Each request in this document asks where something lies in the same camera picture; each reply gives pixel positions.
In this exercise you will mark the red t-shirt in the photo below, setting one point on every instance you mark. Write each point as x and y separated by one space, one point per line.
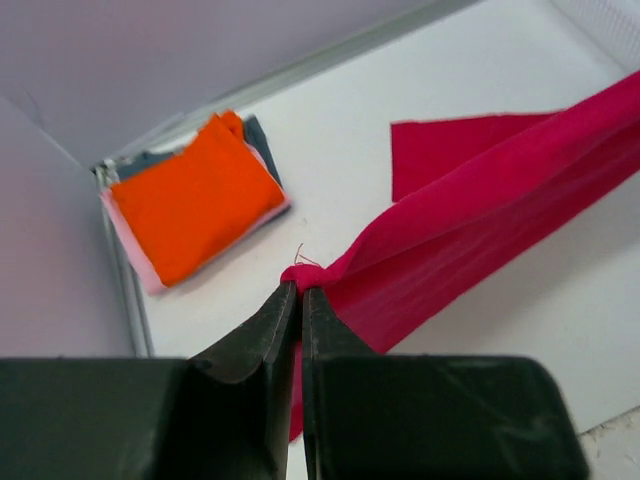
468 196

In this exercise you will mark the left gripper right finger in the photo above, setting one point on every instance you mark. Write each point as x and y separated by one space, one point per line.
374 416

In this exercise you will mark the white foam front board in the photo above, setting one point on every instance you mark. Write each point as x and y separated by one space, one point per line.
612 448

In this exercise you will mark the blue-grey folded t-shirt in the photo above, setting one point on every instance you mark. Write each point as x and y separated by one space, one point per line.
262 145

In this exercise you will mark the white plastic basket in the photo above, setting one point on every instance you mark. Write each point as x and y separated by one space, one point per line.
612 24

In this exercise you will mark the orange folded t-shirt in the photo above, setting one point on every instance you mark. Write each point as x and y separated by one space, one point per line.
176 250

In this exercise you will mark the pink folded t-shirt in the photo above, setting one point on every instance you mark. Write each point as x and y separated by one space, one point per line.
137 258

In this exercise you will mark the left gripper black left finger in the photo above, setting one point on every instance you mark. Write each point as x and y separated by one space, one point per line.
222 414

